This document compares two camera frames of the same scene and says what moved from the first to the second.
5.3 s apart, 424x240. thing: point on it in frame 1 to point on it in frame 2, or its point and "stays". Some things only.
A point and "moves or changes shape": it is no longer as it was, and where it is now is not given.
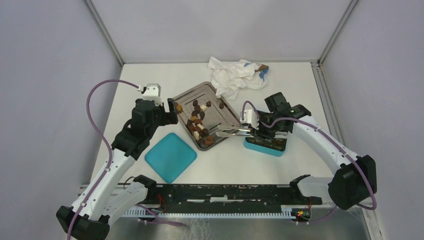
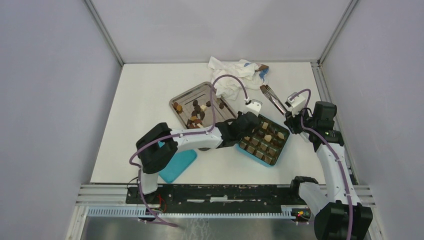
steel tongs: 227,127 moves or changes shape
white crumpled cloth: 229,79 stays
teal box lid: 170,157 stays
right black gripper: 261,134 to 290,122
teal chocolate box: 275,147 moves or changes shape
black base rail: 228,195 stays
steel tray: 200,111 stays
